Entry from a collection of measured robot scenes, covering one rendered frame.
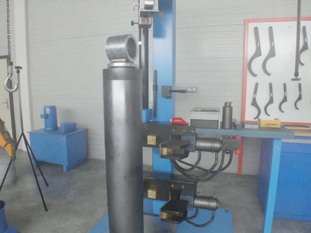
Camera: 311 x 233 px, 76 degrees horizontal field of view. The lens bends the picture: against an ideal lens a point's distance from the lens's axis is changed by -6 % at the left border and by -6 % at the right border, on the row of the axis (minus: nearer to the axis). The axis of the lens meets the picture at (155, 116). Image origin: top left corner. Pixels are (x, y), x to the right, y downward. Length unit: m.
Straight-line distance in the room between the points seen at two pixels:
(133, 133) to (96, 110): 3.01
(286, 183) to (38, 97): 4.55
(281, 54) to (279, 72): 0.26
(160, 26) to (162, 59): 0.29
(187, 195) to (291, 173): 1.22
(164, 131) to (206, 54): 2.03
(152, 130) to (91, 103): 2.54
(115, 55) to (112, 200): 0.79
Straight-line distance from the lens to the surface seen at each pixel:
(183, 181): 1.82
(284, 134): 1.73
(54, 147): 3.85
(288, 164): 2.49
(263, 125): 1.87
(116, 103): 1.08
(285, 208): 2.68
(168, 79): 1.89
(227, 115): 1.67
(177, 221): 1.61
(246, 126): 1.76
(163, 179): 1.85
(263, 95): 3.48
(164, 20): 1.99
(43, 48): 4.88
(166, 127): 1.70
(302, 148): 2.48
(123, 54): 1.12
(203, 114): 1.64
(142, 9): 1.38
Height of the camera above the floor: 1.37
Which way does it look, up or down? 8 degrees down
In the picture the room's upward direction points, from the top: straight up
